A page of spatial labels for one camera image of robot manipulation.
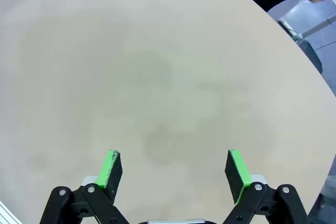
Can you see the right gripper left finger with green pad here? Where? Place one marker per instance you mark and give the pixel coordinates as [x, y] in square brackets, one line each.
[78, 208]

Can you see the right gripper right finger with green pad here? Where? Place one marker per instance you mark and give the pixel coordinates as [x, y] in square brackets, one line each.
[265, 208]

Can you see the silver aluminium frame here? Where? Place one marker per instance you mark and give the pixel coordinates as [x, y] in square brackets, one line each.
[6, 214]

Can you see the grey metal pole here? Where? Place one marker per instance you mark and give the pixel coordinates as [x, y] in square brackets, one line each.
[317, 26]

